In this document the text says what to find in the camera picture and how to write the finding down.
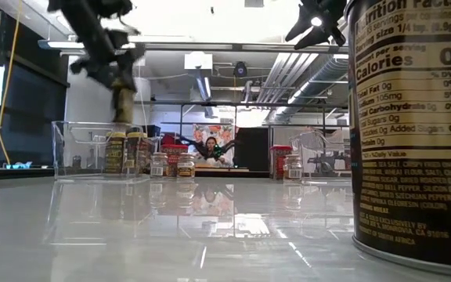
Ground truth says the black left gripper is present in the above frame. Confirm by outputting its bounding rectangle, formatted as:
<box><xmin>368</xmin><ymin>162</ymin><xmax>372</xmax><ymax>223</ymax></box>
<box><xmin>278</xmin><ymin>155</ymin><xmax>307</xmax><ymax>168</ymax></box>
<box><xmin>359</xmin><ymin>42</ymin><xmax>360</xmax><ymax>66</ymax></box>
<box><xmin>59</xmin><ymin>7</ymin><xmax>146</xmax><ymax>90</ymax></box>

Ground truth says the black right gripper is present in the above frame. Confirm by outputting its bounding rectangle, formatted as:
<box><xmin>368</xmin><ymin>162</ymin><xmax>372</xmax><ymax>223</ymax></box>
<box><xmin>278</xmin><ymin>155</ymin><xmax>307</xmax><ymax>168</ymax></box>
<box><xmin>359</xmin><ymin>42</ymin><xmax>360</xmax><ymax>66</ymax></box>
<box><xmin>285</xmin><ymin>0</ymin><xmax>347</xmax><ymax>50</ymax></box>

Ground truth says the white cylinder column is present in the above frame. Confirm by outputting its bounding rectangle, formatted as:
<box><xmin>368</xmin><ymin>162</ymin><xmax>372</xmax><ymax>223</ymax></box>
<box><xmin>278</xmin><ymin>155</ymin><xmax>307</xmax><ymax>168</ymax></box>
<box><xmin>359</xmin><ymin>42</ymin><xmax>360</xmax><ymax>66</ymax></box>
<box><xmin>133</xmin><ymin>76</ymin><xmax>153</xmax><ymax>127</ymax></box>

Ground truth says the grey ribbed ceiling tray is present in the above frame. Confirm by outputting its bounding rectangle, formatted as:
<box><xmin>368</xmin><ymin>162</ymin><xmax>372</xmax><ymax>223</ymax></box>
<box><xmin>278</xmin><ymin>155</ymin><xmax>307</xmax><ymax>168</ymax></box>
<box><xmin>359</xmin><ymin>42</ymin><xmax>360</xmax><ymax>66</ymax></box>
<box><xmin>255</xmin><ymin>52</ymin><xmax>320</xmax><ymax>105</ymax></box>

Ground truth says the long ceiling light fixture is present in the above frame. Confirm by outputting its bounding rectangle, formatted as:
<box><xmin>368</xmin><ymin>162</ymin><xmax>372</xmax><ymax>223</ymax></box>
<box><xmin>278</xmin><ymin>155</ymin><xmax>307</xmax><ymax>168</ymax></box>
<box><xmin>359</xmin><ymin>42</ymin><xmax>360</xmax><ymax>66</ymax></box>
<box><xmin>37</xmin><ymin>37</ymin><xmax>348</xmax><ymax>55</ymax></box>

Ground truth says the white box fixture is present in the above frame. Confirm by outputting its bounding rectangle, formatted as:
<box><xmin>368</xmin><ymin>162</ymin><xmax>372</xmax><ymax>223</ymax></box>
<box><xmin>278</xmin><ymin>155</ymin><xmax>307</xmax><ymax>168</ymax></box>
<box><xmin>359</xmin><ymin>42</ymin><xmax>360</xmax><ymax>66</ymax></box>
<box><xmin>183</xmin><ymin>51</ymin><xmax>214</xmax><ymax>71</ymax></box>

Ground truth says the black round ceiling device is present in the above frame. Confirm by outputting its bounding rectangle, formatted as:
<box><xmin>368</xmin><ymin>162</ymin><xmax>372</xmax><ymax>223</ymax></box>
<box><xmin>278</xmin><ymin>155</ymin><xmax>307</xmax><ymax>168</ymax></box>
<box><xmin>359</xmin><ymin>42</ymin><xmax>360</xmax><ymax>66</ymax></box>
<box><xmin>232</xmin><ymin>60</ymin><xmax>249</xmax><ymax>78</ymax></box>

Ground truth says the black metal rack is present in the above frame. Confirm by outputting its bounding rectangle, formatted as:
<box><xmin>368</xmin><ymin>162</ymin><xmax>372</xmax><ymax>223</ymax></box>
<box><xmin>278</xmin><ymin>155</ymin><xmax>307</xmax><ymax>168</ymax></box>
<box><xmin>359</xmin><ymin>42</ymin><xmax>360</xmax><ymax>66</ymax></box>
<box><xmin>129</xmin><ymin>99</ymin><xmax>350</xmax><ymax>173</ymax></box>

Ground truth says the person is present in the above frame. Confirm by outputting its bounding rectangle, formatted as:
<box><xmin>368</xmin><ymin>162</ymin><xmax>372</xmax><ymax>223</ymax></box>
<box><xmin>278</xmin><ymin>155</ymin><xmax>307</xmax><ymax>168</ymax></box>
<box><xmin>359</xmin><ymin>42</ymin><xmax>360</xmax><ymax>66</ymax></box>
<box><xmin>198</xmin><ymin>136</ymin><xmax>226</xmax><ymax>165</ymax></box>

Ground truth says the colourful floral poster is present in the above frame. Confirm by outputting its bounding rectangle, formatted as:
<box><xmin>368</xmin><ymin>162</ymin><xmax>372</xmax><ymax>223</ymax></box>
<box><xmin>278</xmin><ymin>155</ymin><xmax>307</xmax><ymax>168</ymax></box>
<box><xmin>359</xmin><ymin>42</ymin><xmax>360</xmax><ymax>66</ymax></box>
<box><xmin>192</xmin><ymin>123</ymin><xmax>235</xmax><ymax>168</ymax></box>

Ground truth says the black panel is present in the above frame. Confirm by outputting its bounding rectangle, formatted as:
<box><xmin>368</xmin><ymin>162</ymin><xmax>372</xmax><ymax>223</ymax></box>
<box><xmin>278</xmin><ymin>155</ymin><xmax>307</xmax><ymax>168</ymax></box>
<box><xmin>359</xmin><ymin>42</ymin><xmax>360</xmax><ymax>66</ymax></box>
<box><xmin>233</xmin><ymin>127</ymin><xmax>270</xmax><ymax>172</ymax></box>

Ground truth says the black machine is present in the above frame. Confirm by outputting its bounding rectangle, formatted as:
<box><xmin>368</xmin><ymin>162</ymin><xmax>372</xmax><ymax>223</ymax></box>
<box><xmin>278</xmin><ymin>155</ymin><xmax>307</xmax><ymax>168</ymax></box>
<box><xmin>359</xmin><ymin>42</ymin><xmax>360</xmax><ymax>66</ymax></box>
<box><xmin>307</xmin><ymin>150</ymin><xmax>352</xmax><ymax>176</ymax></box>

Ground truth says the wooden bench top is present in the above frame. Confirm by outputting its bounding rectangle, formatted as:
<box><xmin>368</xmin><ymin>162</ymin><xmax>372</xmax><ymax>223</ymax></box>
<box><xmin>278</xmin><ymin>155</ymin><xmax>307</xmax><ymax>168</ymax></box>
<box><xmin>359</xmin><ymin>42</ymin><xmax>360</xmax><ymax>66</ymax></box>
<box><xmin>194</xmin><ymin>166</ymin><xmax>250</xmax><ymax>174</ymax></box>

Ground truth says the light blue item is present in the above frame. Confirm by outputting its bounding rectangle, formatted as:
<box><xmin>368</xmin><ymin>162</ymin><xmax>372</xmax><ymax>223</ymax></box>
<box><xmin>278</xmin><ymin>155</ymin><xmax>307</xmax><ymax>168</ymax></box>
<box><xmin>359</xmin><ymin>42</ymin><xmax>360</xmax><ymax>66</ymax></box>
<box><xmin>4</xmin><ymin>160</ymin><xmax>34</xmax><ymax>170</ymax></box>

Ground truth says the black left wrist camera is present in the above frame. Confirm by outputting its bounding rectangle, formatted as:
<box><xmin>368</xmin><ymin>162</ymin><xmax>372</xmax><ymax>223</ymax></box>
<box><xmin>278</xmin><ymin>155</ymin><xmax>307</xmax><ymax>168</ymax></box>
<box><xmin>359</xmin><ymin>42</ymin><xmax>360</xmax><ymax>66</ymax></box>
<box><xmin>70</xmin><ymin>54</ymin><xmax>107</xmax><ymax>85</ymax></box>

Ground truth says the silver ventilation duct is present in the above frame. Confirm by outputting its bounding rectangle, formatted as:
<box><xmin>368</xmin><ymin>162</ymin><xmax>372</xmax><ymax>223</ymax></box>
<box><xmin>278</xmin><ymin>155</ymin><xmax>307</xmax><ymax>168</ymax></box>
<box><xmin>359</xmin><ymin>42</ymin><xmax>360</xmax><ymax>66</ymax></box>
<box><xmin>274</xmin><ymin>54</ymin><xmax>350</xmax><ymax>123</ymax></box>

